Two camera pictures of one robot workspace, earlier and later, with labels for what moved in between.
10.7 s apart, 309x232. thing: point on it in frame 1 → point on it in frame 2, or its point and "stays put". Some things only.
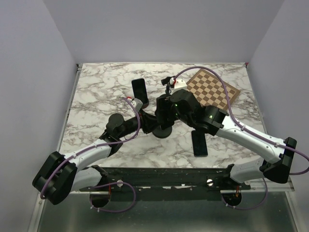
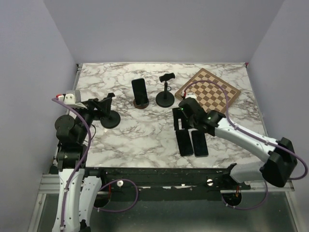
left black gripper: [147, 123] → [90, 104]
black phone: [199, 144] stays put
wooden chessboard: [210, 91] stays put
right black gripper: [164, 103] → [177, 114]
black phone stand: [162, 134] → [113, 119]
